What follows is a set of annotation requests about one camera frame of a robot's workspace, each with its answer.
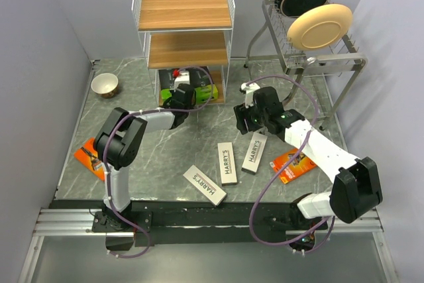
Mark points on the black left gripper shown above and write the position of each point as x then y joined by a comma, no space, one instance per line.
173,91

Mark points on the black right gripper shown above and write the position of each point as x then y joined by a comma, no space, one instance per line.
242,113

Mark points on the Gillette Labs razor box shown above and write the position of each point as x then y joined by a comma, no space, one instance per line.
204,88
166,83

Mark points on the white wire wooden shelf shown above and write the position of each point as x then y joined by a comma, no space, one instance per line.
180,33

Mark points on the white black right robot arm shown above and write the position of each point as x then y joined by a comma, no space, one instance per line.
356,184

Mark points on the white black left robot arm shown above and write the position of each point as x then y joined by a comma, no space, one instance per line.
119,140

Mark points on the white Harry's box right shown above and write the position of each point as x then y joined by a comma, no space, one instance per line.
254,153

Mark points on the white harry's box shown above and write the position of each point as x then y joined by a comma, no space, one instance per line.
254,153
227,163
205,185

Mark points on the white Harry's box middle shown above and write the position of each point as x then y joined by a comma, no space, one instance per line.
227,163

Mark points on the orange Gillette pack right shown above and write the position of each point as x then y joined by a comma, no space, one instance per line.
300,165

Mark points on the orange gillette pack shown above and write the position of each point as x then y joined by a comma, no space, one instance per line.
88,157
300,165

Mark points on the red floral ceramic bowl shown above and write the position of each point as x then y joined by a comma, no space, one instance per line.
105,85

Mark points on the white Harry's box left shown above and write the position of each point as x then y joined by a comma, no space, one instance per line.
205,185

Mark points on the metal dish rack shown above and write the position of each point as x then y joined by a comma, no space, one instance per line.
344,56

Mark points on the orange Gillette pack left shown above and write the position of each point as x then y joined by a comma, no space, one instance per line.
88,157

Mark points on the beige plate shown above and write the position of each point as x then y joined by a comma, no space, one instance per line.
320,27

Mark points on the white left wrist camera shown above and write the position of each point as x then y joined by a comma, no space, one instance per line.
180,77

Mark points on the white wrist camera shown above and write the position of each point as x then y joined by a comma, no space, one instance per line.
180,77
248,90

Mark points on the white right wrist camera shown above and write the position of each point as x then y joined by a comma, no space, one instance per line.
248,90

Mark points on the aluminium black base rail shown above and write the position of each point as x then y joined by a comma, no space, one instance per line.
193,222

